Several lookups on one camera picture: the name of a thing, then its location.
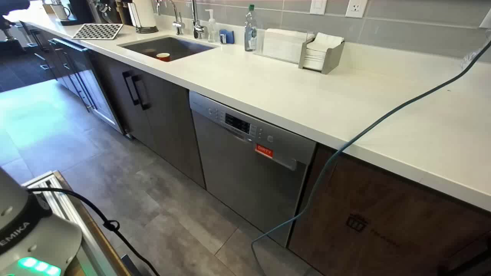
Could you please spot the black coffee machine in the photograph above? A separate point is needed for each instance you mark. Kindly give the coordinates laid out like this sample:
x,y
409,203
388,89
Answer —
x,y
78,10

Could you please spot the orange item in sink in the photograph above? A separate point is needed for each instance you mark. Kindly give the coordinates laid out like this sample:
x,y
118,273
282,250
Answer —
x,y
164,56

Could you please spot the white paper towel stack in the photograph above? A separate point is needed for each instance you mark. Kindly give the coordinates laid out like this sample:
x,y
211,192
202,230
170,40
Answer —
x,y
285,45

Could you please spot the glass door undercounter fridge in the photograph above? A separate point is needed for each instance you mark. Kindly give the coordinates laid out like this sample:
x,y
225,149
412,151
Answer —
x,y
78,71

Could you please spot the white paper towel roll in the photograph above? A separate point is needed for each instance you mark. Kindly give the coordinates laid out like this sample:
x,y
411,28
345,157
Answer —
x,y
145,14

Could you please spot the white napkins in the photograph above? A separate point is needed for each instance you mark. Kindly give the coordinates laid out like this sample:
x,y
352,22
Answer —
x,y
320,46

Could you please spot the white soap dispenser bottle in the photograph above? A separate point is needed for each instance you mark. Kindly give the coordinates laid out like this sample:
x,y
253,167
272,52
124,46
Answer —
x,y
211,28

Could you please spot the chrome kitchen faucet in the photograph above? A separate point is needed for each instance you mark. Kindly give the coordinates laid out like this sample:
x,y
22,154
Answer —
x,y
197,25

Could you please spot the dark brown wooden cabinet door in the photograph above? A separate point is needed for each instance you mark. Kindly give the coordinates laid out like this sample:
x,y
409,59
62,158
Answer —
x,y
389,224

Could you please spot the patterned dish drying mat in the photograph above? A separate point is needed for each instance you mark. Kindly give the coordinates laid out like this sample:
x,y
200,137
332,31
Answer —
x,y
99,31

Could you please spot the small chrome water tap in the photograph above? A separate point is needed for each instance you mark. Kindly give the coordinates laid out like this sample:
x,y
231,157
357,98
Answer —
x,y
177,20

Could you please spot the grey napkin holder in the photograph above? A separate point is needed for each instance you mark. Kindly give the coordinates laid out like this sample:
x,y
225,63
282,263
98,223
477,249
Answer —
x,y
331,59

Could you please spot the dark undermount kitchen sink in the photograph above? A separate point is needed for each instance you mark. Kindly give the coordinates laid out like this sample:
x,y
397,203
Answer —
x,y
170,46

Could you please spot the red dirty sign magnet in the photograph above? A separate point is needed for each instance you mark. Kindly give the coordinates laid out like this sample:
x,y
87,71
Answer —
x,y
265,151

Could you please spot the metal robot cart frame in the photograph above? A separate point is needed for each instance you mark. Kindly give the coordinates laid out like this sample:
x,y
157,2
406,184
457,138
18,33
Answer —
x,y
67,204

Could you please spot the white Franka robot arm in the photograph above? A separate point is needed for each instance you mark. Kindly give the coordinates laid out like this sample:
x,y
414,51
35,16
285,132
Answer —
x,y
47,246

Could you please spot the clear bottle green cap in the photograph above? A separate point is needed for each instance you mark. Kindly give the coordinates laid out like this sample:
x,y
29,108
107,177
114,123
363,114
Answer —
x,y
251,33

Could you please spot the stainless steel Bosch dishwasher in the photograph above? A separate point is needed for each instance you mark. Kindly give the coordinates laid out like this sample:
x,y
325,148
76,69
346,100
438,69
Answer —
x,y
240,184

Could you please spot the grey sink cabinet door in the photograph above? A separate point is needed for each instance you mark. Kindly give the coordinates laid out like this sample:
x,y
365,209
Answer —
x,y
116,97
174,132

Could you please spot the blue sponge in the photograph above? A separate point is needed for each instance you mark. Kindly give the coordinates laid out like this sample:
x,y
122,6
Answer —
x,y
226,37

